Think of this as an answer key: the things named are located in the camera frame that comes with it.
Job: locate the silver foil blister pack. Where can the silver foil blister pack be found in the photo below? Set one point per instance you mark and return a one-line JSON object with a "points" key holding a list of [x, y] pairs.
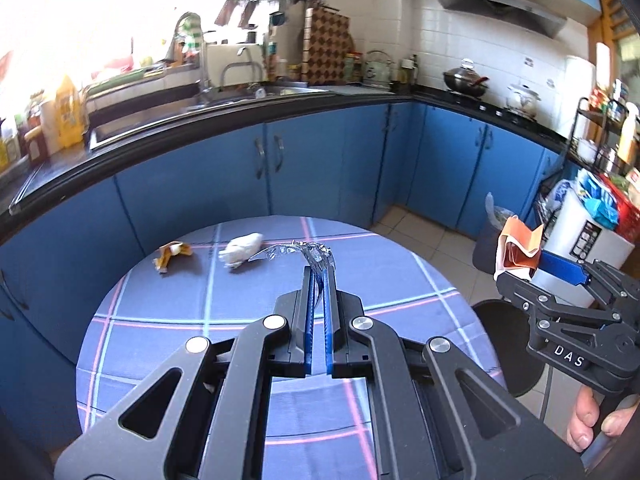
{"points": [[312, 255]]}

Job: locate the white trash bin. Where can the white trash bin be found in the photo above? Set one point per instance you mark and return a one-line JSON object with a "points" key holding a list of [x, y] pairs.
{"points": [[565, 230]]}

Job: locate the black gas stove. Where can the black gas stove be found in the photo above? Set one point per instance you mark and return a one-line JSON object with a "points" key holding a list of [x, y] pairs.
{"points": [[495, 109]]}

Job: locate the red plastic bag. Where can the red plastic bag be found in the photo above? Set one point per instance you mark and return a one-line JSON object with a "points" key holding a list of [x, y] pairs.
{"points": [[627, 210]]}

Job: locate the black kitchen countertop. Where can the black kitchen countertop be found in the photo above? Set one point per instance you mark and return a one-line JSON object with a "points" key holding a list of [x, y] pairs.
{"points": [[150, 152]]}

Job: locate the tall chrome faucet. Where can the tall chrome faucet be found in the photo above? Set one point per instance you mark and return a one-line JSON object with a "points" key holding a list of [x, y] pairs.
{"points": [[204, 70]]}

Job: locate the crumpled white tissue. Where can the crumpled white tissue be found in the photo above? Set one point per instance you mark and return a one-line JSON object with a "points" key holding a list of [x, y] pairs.
{"points": [[240, 249]]}

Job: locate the person's right hand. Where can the person's right hand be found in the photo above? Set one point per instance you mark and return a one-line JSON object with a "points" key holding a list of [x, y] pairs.
{"points": [[584, 420]]}

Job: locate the black round stool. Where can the black round stool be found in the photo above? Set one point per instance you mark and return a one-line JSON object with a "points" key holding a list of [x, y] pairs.
{"points": [[500, 330]]}

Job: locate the steel range hood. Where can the steel range hood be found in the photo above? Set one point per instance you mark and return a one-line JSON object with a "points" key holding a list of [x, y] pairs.
{"points": [[495, 0]]}

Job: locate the black wok with lid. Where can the black wok with lid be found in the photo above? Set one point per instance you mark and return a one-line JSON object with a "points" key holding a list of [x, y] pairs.
{"points": [[465, 82]]}

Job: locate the orange and white wrapper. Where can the orange and white wrapper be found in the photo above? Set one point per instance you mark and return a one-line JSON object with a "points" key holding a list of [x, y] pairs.
{"points": [[517, 255]]}

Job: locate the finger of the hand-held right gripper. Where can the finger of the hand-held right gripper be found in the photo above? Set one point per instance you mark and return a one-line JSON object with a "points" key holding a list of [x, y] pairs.
{"points": [[562, 267], [525, 295]]}

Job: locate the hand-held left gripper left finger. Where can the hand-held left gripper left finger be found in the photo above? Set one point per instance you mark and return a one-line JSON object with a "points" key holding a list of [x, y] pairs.
{"points": [[310, 335]]}

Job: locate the dark sauce jar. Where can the dark sauce jar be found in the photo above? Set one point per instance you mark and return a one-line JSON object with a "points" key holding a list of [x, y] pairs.
{"points": [[35, 145]]}

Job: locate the tall white appliance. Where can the tall white appliance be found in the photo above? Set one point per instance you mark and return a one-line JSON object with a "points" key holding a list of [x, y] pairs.
{"points": [[580, 95]]}

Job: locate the checkered wooden cutting board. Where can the checkered wooden cutting board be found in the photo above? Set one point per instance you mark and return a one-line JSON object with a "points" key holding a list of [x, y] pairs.
{"points": [[327, 45]]}

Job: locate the dark grey bin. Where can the dark grey bin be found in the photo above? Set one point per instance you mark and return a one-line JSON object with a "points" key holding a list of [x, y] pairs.
{"points": [[487, 250]]}

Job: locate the white cooking pot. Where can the white cooking pot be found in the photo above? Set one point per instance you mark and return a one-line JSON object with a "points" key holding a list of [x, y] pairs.
{"points": [[522, 100]]}

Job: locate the crumpled yellow wrapper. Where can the crumpled yellow wrapper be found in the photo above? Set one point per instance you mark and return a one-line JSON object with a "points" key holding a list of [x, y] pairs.
{"points": [[170, 254]]}

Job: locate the blue kitchen base cabinets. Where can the blue kitchen base cabinets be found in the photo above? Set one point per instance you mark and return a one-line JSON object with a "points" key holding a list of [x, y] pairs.
{"points": [[200, 195]]}

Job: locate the black storage rack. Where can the black storage rack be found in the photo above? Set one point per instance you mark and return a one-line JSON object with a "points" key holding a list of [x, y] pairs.
{"points": [[573, 125]]}

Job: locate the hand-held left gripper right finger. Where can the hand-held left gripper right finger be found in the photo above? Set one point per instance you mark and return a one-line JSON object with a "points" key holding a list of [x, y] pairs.
{"points": [[327, 335]]}

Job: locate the yellow bag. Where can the yellow bag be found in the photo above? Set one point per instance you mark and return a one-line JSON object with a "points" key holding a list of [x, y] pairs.
{"points": [[67, 115]]}

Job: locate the steel kitchen sink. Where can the steel kitchen sink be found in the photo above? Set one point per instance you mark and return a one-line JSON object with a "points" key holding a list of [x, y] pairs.
{"points": [[150, 120]]}

